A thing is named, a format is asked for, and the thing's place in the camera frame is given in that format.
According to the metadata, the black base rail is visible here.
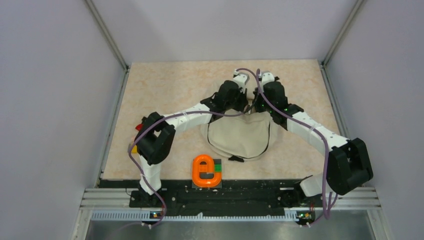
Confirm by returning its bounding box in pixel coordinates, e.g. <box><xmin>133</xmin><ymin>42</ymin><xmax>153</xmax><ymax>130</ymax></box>
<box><xmin>127</xmin><ymin>178</ymin><xmax>327</xmax><ymax>220</ymax></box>

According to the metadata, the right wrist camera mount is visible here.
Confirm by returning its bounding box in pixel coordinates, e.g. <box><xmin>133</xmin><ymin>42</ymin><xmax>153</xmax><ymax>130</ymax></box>
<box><xmin>258</xmin><ymin>71</ymin><xmax>280</xmax><ymax>85</ymax></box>

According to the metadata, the cream canvas student bag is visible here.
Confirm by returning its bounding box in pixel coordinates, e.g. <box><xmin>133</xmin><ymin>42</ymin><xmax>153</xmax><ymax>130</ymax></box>
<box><xmin>200</xmin><ymin>112</ymin><xmax>282</xmax><ymax>162</ymax></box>

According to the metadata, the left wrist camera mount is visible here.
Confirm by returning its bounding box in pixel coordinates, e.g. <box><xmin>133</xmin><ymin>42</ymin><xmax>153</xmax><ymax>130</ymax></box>
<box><xmin>232</xmin><ymin>70</ymin><xmax>250</xmax><ymax>94</ymax></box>

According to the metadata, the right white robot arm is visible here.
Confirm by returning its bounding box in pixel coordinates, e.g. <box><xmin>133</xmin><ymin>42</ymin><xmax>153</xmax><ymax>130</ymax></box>
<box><xmin>254</xmin><ymin>80</ymin><xmax>374</xmax><ymax>206</ymax></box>

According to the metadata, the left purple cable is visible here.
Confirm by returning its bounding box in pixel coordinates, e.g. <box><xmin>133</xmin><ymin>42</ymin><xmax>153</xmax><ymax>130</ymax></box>
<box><xmin>127</xmin><ymin>68</ymin><xmax>259</xmax><ymax>229</ymax></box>

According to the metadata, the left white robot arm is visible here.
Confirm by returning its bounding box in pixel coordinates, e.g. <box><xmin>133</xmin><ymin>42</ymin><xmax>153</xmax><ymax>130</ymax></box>
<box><xmin>133</xmin><ymin>79</ymin><xmax>248</xmax><ymax>207</ymax></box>

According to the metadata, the red black stamp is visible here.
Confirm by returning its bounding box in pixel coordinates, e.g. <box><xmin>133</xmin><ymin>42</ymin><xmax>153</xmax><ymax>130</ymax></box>
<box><xmin>135</xmin><ymin>123</ymin><xmax>143</xmax><ymax>131</ymax></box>

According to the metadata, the orange ring toy on bricks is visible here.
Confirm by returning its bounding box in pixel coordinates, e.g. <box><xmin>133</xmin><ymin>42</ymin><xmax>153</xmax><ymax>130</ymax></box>
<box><xmin>191</xmin><ymin>154</ymin><xmax>223</xmax><ymax>189</ymax></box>

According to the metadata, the yellow eraser block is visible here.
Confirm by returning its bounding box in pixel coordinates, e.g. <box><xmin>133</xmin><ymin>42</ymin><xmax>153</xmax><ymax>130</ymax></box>
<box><xmin>131</xmin><ymin>145</ymin><xmax>138</xmax><ymax>154</ymax></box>

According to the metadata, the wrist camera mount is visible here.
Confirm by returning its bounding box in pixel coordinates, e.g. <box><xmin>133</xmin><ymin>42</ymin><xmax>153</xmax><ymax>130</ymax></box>
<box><xmin>258</xmin><ymin>71</ymin><xmax>280</xmax><ymax>85</ymax></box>
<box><xmin>232</xmin><ymin>70</ymin><xmax>250</xmax><ymax>94</ymax></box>

